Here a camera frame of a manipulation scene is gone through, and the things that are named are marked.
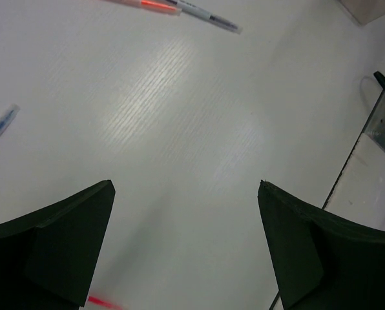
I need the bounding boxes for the pink double-ended pen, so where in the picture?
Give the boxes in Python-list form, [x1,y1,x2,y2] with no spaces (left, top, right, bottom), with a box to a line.
[87,296,124,310]

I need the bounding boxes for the orange double-ended pen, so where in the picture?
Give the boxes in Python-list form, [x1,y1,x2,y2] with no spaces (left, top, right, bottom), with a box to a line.
[107,0,181,16]

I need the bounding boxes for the blue ballpoint pen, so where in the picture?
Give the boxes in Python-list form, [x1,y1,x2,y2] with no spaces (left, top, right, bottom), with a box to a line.
[0,105,20,136]

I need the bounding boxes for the purple double-ended pen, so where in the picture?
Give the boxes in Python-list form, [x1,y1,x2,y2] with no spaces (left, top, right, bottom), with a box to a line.
[166,0,242,34]

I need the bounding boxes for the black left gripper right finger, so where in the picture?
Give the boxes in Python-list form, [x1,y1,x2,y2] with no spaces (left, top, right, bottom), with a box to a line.
[258,181,385,309]

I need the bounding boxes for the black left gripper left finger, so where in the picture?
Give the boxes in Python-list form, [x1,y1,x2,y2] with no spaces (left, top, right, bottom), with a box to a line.
[0,180,115,309]

